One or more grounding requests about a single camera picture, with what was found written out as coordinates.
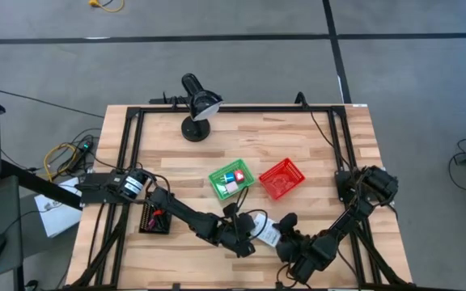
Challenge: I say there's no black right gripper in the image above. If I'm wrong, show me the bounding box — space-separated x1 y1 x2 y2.
276 213 319 264

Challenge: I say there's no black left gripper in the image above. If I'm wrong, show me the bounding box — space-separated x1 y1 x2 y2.
216 213 257 259

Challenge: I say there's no white printed booklet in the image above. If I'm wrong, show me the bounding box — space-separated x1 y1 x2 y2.
252 213 283 248

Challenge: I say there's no red plastic basket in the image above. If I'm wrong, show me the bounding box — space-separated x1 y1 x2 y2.
257 157 307 201

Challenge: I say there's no green plastic basket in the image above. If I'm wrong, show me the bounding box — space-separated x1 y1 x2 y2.
207 158 256 201

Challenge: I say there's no black plastic basket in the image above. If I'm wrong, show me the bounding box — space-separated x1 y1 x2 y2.
138 192 174 235

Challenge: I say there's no black desk lamp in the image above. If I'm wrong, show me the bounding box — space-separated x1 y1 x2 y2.
180 72 224 143

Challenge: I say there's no black power strip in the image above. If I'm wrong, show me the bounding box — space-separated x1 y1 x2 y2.
70 138 95 171

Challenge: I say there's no white paper sheet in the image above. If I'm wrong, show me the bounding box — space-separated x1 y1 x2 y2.
34 179 85 238

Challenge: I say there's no black desk support bar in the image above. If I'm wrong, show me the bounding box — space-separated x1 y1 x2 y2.
0 159 83 210

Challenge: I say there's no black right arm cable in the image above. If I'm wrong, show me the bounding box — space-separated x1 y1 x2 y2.
294 91 358 179

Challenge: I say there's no black metal table frame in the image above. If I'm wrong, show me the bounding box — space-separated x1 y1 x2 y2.
70 103 411 290

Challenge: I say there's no yellow coiled cable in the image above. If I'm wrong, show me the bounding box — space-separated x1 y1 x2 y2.
43 142 81 183

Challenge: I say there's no yellow cable with plug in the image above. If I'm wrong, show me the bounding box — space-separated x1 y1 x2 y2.
87 0 125 14

